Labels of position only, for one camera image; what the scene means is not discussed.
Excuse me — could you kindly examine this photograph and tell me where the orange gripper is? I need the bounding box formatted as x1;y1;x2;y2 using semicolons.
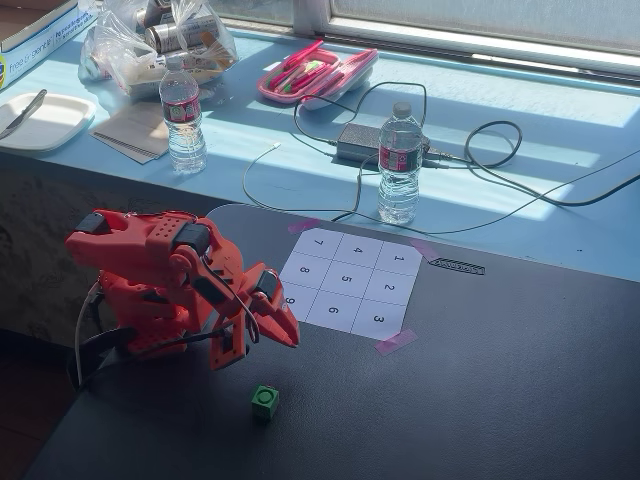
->
233;264;301;349

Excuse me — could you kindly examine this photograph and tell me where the green cube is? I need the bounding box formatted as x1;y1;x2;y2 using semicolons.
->
250;383;279;421

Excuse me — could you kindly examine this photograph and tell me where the white numbered grid paper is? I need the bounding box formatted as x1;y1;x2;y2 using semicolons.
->
278;227;424;338

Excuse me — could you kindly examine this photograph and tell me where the black patterned strip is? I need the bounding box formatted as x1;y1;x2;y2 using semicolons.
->
428;257;487;278

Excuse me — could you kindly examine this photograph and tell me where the black power adapter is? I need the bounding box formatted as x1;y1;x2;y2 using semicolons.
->
335;122;432;165

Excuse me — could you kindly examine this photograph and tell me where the clear water bottle red label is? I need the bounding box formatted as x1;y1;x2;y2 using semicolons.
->
376;101;427;226
158;54;209;176

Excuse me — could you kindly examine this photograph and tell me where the brown paper napkin stack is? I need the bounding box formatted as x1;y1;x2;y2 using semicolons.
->
88;101;174;166

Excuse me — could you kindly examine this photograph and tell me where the green highlighter pen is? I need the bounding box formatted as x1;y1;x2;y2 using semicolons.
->
285;59;324;95

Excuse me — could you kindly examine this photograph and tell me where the pink pencil case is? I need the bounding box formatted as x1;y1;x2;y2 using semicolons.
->
256;39;380;112

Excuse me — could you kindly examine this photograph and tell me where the pink marker pen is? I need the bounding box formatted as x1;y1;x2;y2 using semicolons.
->
282;39;326;71

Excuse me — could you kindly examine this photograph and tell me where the white square plate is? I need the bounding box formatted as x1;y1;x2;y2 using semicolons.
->
0;91;98;153

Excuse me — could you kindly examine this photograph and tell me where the silver metal can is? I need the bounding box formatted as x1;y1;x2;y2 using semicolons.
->
133;0;177;27
143;19;202;53

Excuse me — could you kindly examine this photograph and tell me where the clear plastic bag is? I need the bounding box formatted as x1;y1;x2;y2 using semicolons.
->
76;0;240;103

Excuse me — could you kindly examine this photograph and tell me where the grey plastic knife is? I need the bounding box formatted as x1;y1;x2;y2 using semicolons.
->
0;88;49;141

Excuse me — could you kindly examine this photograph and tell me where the Tide cardboard box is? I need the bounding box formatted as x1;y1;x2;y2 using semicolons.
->
0;0;100;92

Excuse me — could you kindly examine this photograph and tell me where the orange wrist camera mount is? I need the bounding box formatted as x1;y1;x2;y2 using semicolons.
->
208;319;250;372

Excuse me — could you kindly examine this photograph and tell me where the white charging cable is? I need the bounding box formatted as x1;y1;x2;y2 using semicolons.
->
242;142;362;222

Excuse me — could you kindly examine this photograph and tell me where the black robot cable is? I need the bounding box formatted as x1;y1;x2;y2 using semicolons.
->
76;325;221;394

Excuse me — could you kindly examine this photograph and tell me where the thin black cable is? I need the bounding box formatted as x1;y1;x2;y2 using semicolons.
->
291;80;640;237

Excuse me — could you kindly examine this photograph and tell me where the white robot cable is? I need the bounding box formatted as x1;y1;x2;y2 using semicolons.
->
73;282;103;389

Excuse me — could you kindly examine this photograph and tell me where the thick black power cord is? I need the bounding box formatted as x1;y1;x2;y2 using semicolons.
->
422;119;640;207

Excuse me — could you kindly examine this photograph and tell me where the white window frame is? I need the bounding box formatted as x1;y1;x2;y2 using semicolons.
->
291;0;640;82

